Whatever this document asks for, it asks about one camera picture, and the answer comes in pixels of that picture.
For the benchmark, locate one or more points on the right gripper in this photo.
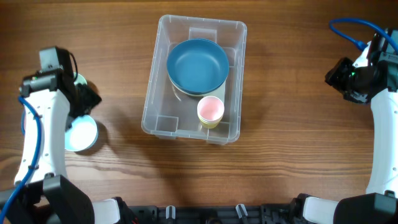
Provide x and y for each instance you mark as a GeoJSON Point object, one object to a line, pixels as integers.
{"type": "Point", "coordinates": [337, 78]}

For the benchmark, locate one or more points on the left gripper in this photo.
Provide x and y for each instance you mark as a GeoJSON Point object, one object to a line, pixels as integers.
{"type": "Point", "coordinates": [87, 99]}

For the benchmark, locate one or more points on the mint green bowl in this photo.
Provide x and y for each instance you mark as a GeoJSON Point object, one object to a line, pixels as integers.
{"type": "Point", "coordinates": [79, 79]}

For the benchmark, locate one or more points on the light blue bowl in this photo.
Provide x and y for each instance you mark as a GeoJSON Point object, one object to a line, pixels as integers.
{"type": "Point", "coordinates": [82, 135]}

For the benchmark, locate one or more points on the cream bowl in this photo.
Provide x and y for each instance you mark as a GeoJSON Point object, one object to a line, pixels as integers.
{"type": "Point", "coordinates": [193, 94]}

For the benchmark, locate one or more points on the clear plastic storage container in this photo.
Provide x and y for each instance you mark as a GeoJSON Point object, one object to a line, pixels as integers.
{"type": "Point", "coordinates": [169, 113]}

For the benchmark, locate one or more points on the dark blue bowl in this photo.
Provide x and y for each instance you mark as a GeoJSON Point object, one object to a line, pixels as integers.
{"type": "Point", "coordinates": [197, 57]}
{"type": "Point", "coordinates": [198, 83]}

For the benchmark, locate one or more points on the cream cup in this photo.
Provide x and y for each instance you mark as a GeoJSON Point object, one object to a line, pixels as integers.
{"type": "Point", "coordinates": [210, 121]}

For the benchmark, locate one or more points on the yellow cup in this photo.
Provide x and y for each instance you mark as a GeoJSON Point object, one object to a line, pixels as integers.
{"type": "Point", "coordinates": [209, 126]}

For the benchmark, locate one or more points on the small pink cup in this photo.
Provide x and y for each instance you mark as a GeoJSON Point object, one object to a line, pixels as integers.
{"type": "Point", "coordinates": [210, 107]}

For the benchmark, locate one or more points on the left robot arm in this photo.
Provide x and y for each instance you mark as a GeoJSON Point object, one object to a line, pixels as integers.
{"type": "Point", "coordinates": [52, 100]}

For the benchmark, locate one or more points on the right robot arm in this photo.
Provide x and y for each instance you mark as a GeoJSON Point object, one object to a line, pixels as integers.
{"type": "Point", "coordinates": [379, 202]}

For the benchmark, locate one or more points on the white label in container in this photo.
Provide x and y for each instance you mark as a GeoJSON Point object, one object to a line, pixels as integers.
{"type": "Point", "coordinates": [220, 92]}

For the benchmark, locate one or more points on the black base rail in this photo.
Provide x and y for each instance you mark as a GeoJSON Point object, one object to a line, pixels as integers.
{"type": "Point", "coordinates": [238, 214]}

